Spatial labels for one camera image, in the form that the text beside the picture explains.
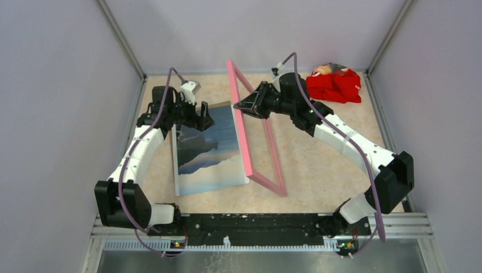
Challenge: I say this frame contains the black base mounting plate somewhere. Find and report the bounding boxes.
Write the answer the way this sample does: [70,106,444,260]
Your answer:
[148,213,371,246]

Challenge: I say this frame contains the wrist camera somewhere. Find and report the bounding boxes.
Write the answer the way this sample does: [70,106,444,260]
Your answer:
[271,61,284,78]
[180,80,201,105]

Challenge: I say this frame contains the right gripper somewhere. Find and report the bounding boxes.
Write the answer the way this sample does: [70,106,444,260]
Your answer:
[235,81,295,119]

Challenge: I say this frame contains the landscape photo print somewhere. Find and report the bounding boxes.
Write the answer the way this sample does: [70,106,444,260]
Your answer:
[172,101,250,197]

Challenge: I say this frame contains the brown backing board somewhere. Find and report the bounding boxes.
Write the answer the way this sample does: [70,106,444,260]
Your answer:
[172,101,237,165]

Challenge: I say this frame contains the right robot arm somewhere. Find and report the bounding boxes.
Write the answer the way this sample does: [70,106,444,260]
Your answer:
[234,73,415,239]

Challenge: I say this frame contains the red crumpled cloth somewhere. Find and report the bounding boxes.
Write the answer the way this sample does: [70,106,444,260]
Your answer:
[306,63,362,104]

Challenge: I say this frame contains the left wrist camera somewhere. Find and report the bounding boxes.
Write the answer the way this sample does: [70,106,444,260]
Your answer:
[180,80,201,105]

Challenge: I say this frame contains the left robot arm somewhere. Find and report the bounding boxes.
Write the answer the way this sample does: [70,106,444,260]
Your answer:
[94,81,215,235]

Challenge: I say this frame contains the pink wooden picture frame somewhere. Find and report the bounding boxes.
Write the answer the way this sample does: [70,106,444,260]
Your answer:
[226,60,288,197]

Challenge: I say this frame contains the aluminium rail with cable duct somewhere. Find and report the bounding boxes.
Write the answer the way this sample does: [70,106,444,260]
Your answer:
[81,212,447,272]

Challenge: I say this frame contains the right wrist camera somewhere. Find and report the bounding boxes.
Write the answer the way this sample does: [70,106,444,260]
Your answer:
[271,61,284,78]

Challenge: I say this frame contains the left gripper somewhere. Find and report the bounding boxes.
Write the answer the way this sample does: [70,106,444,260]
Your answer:
[168,92,214,131]

